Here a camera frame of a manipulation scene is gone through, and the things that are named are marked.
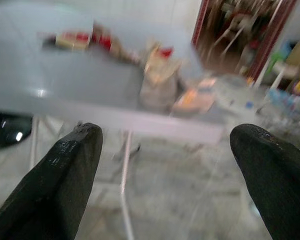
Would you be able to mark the orange printed packet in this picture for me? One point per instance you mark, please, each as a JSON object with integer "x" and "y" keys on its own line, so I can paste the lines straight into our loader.
{"x": 190, "y": 97}

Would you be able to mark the red brick door frame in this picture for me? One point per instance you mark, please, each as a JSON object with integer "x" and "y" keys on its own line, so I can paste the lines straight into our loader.
{"x": 272, "y": 37}

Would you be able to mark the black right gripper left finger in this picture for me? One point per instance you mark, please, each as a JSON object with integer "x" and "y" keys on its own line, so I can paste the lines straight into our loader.
{"x": 55, "y": 180}

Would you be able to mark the clear printed plastic bag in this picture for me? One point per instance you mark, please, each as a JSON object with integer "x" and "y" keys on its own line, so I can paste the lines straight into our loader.
{"x": 235, "y": 100}

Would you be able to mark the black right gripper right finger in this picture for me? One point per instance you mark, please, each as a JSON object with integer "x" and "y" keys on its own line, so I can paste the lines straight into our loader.
{"x": 277, "y": 185}

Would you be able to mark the brown cardboard box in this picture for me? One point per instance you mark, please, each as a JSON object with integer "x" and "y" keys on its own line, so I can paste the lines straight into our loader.
{"x": 298, "y": 53}

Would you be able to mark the green plastic stool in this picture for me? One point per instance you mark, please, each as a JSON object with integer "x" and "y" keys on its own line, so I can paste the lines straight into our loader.
{"x": 277, "y": 58}

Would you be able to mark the white high chair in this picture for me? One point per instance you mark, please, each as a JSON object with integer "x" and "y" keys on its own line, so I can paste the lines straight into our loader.
{"x": 236, "y": 25}

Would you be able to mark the blue bag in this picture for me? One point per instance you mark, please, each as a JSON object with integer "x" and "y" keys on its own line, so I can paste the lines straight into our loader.
{"x": 287, "y": 47}

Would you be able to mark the red snack wrapper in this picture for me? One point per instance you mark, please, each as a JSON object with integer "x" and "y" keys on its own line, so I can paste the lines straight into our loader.
{"x": 70, "y": 41}

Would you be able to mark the white stool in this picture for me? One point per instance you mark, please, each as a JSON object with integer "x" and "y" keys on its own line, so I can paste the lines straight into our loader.
{"x": 287, "y": 68}

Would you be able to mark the white metal table leg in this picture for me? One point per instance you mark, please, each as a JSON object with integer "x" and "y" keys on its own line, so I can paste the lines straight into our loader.
{"x": 125, "y": 180}

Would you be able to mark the black glossy object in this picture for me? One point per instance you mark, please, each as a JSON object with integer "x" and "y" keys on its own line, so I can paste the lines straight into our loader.
{"x": 5, "y": 130}

